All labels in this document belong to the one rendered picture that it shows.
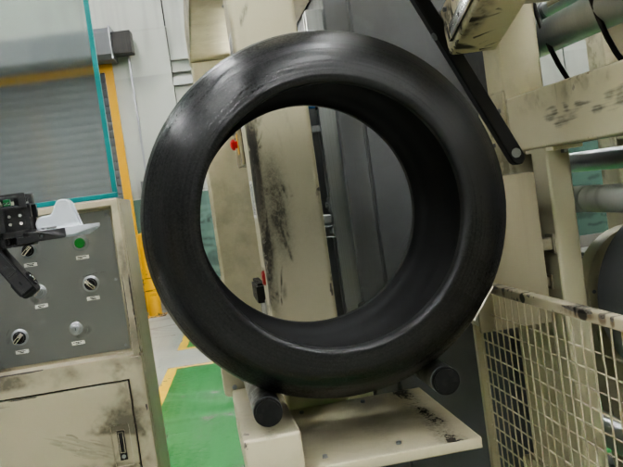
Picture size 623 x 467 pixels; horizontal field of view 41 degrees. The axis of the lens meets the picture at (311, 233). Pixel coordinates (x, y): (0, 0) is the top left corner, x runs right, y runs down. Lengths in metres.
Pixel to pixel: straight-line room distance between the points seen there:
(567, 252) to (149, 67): 9.14
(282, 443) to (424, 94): 0.57
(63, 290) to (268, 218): 0.63
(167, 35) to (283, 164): 9.12
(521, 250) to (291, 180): 0.47
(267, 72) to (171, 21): 9.50
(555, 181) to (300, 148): 0.51
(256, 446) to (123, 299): 0.84
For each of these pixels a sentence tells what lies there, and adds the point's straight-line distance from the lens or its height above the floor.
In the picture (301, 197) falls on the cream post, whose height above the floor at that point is 1.21.
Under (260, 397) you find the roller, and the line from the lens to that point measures 1.28.
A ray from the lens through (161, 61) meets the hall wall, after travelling 10.56.
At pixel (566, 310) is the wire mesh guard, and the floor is 0.99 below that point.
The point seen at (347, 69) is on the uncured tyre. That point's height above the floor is 1.39.
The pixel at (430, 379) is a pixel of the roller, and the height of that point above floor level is 0.90.
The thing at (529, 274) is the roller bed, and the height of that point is 1.00.
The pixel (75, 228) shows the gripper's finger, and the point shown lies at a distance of 1.32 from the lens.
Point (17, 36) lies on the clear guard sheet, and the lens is 2.06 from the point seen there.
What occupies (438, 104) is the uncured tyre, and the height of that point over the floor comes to 1.32.
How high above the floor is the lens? 1.22
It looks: 3 degrees down
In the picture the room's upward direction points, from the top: 8 degrees counter-clockwise
